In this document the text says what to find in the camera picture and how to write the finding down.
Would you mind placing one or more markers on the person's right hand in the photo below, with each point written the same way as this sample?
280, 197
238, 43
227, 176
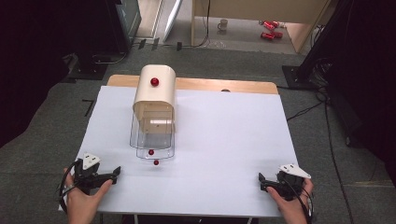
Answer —
291, 208

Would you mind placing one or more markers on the person's left hand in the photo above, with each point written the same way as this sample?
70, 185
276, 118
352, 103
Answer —
82, 202

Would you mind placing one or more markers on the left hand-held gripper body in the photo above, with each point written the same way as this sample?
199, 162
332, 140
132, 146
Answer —
84, 174

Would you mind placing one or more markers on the black stand with flat base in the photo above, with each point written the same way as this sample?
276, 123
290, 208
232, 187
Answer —
88, 70

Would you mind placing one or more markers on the white table cover sheet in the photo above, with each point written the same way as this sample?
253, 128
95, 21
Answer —
224, 149

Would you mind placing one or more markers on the cream drawer cabinet red knob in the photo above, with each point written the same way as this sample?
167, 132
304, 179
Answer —
155, 93

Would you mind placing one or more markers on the red can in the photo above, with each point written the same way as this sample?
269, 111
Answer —
267, 36
268, 25
278, 34
275, 23

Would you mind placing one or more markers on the white leaning board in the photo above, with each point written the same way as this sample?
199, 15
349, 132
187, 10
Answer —
173, 20

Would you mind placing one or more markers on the clear drawer with red knob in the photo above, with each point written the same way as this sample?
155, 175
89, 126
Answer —
169, 154
149, 143

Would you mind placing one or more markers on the black stand with square base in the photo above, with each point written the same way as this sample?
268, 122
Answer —
300, 76

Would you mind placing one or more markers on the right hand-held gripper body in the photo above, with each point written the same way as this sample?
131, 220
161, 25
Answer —
291, 183

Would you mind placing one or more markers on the dark curtain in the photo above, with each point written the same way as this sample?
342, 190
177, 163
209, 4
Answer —
28, 62
370, 77

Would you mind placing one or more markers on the dark cabinet with glass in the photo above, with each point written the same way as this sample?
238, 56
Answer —
124, 25

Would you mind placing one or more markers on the beige mug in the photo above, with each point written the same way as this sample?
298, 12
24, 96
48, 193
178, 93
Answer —
223, 24

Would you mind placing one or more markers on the light wooden furniture frame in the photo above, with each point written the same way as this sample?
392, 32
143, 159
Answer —
258, 9

